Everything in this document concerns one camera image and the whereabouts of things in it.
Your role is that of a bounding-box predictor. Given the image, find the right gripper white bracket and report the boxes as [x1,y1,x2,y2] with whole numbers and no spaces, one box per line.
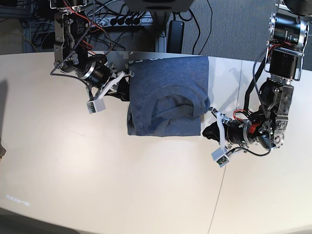
[81,62,134,102]

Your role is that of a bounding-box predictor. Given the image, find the blue grey T-shirt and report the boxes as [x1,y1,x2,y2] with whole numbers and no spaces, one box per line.
[127,56,210,137]

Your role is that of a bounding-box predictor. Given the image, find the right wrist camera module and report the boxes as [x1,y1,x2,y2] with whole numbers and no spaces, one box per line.
[86,99,106,114]

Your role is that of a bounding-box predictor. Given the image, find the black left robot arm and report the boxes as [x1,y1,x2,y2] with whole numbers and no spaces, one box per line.
[202,0,312,167]

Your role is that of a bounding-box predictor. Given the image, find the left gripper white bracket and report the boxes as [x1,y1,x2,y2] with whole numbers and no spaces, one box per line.
[202,106,252,168]

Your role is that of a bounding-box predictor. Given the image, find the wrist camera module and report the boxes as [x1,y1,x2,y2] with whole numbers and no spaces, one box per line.
[211,148,231,168]
[86,99,106,114]

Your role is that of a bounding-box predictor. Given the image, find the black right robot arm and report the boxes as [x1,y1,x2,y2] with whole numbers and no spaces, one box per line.
[50,0,134,114]

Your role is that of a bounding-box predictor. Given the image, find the black power adapter brick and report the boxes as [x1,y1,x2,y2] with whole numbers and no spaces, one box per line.
[167,20,184,54]

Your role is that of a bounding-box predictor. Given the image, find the white power strip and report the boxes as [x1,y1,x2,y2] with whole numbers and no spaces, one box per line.
[95,16,142,27]

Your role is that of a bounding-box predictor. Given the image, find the silver aluminium frame post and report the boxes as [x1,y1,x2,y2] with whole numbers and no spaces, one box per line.
[151,11,171,53]

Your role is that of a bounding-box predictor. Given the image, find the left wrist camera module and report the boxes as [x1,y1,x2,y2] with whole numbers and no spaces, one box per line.
[211,148,231,168]

